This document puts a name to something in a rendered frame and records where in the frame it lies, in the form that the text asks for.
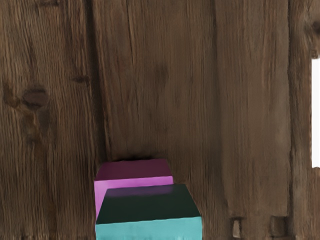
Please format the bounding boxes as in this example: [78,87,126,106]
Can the pink block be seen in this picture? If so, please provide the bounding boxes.
[93,157,174,218]

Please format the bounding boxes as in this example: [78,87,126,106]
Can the teal block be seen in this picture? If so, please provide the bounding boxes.
[94,183,203,240]

